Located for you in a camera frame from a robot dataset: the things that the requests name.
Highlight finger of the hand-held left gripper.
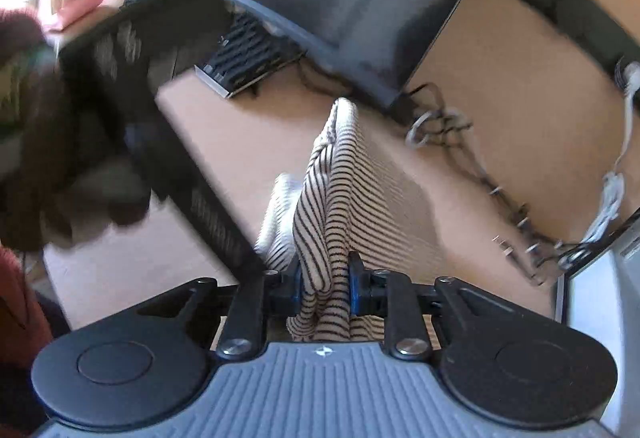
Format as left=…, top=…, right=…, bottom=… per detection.
left=122, top=115, right=268, bottom=275

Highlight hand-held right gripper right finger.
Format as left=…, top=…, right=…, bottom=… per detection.
left=347, top=251, right=531, bottom=362

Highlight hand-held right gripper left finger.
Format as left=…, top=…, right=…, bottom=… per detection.
left=125, top=254, right=304, bottom=362

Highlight black white striped shirt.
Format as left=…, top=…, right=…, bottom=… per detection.
left=254, top=96, right=453, bottom=344

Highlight person's left hand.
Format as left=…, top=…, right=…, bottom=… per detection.
left=0, top=102, right=153, bottom=253

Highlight pink cloth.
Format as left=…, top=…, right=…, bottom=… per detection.
left=49, top=0, right=109, bottom=32

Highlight black keyboard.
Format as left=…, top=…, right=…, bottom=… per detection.
left=194, top=12, right=303, bottom=99

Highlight person's red sweater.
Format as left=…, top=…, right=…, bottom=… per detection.
left=0, top=245, right=57, bottom=438

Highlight laptop screen corner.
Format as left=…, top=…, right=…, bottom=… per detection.
left=552, top=205, right=640, bottom=424

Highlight black tangled cable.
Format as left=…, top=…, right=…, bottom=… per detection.
left=390, top=82, right=591, bottom=287

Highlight white cable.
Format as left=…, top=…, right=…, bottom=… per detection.
left=580, top=58, right=640, bottom=246

